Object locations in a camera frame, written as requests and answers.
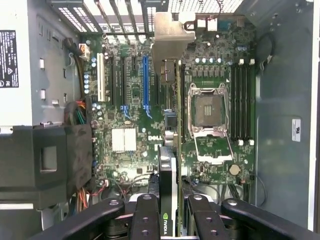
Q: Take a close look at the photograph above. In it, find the metal socket cover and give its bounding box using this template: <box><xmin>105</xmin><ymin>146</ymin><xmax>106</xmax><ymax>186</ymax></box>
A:
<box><xmin>193</xmin><ymin>132</ymin><xmax>235</xmax><ymax>165</ymax></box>

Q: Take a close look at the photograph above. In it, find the silver chipset heatsink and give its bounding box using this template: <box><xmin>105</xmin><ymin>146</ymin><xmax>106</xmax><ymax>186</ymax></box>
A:
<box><xmin>111</xmin><ymin>128</ymin><xmax>137</xmax><ymax>153</ymax></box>

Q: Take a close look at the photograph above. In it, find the CPU socket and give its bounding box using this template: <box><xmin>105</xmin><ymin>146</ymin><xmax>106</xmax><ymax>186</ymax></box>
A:
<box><xmin>186</xmin><ymin>81</ymin><xmax>231</xmax><ymax>138</ymax></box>

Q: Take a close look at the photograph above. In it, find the black RAM slot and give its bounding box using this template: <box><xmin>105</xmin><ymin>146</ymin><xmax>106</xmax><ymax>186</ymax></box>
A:
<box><xmin>242</xmin><ymin>62</ymin><xmax>249</xmax><ymax>141</ymax></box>
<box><xmin>231</xmin><ymin>62</ymin><xmax>237</xmax><ymax>141</ymax></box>
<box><xmin>236</xmin><ymin>58</ymin><xmax>243</xmax><ymax>146</ymax></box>
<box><xmin>248</xmin><ymin>58</ymin><xmax>255</xmax><ymax>146</ymax></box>

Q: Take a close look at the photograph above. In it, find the black plastic fan shroud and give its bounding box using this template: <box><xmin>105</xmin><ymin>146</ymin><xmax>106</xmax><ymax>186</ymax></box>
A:
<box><xmin>0</xmin><ymin>124</ymin><xmax>93</xmax><ymax>209</ymax></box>

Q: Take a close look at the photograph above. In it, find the green Dell motherboard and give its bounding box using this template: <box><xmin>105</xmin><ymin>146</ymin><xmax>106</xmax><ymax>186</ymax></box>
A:
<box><xmin>83</xmin><ymin>13</ymin><xmax>258</xmax><ymax>187</ymax></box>

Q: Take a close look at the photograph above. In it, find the blue expansion slot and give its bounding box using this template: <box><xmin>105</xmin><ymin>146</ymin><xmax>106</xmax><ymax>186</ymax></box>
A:
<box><xmin>141</xmin><ymin>56</ymin><xmax>150</xmax><ymax>108</ymax></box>

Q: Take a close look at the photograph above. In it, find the white expansion slot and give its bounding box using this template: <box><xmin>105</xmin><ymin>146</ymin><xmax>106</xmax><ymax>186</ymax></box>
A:
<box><xmin>96</xmin><ymin>52</ymin><xmax>106</xmax><ymax>103</ymax></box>

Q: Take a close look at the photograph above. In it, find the open dark grey PC case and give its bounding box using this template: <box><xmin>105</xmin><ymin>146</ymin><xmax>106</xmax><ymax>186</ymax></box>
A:
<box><xmin>0</xmin><ymin>0</ymin><xmax>320</xmax><ymax>240</ymax></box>

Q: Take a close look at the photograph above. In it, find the grey power supply unit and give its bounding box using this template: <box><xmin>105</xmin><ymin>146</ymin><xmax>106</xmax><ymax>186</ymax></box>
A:
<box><xmin>0</xmin><ymin>0</ymin><xmax>81</xmax><ymax>128</ymax></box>

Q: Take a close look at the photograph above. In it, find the white power connector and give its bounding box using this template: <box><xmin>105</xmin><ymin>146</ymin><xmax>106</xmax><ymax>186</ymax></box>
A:
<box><xmin>78</xmin><ymin>42</ymin><xmax>91</xmax><ymax>61</ymax></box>

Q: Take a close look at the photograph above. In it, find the coloured power wire bundle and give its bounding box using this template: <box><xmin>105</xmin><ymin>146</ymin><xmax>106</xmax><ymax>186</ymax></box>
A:
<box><xmin>64</xmin><ymin>98</ymin><xmax>88</xmax><ymax>126</ymax></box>

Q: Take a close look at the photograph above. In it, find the black sleeved power cable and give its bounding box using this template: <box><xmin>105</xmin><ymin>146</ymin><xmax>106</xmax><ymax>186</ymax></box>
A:
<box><xmin>63</xmin><ymin>36</ymin><xmax>87</xmax><ymax>100</ymax></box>

